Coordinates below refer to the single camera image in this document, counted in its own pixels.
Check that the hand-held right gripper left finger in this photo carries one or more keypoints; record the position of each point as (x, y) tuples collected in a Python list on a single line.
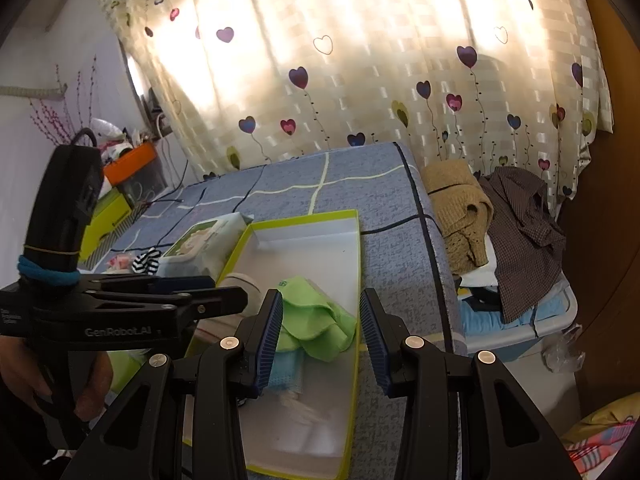
[(267, 340)]

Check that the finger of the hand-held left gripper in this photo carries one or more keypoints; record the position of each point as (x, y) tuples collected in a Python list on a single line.
[(175, 283), (210, 302)]

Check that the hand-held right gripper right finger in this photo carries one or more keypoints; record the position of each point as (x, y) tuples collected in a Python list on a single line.
[(375, 345)]

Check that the blue face mask bundle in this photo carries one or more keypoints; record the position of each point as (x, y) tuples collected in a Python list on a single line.
[(285, 370)]

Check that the black white striped sock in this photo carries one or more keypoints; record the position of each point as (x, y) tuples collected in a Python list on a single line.
[(146, 262)]

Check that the small green cloth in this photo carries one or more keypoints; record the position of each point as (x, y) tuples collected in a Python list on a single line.
[(310, 325)]

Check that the green white shallow box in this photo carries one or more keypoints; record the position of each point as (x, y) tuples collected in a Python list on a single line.
[(310, 260)]

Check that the person's left hand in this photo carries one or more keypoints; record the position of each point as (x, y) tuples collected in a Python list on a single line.
[(20, 365)]

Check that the clear round plastic container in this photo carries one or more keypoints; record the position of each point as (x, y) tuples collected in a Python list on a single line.
[(250, 280)]

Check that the wet wipes pack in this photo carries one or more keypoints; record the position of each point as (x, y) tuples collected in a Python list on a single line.
[(200, 242)]

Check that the green cardboard box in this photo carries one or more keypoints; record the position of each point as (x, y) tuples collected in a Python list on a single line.
[(107, 220)]

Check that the pink snack packet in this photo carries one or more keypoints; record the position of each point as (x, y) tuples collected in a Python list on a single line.
[(120, 262)]

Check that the orange rimmed storage bin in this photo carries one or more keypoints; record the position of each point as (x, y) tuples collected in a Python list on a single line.
[(130, 165)]

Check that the white plastic bag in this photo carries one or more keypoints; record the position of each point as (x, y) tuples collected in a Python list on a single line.
[(105, 130)]

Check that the pink branch decoration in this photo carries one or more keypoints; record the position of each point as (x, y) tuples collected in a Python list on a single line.
[(55, 115)]

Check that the blue plaid bed sheet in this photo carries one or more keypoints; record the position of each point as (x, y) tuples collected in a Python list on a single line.
[(380, 200)]

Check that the tan knitted sweater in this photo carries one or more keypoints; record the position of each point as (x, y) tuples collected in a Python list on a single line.
[(455, 200)]

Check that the dark plaid shirt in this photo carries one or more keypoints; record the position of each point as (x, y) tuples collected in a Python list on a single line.
[(525, 240)]

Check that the clear plastic bag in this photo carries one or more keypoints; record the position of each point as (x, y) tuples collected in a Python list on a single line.
[(565, 355)]

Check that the colourful striped blanket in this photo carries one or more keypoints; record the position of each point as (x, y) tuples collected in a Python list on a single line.
[(605, 440)]

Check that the wooden wardrobe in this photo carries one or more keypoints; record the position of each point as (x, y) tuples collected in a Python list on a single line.
[(610, 260)]

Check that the heart print curtain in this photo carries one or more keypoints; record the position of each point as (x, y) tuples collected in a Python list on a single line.
[(375, 60)]

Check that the white wall pipe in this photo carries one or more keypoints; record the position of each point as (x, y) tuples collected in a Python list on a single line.
[(30, 91)]

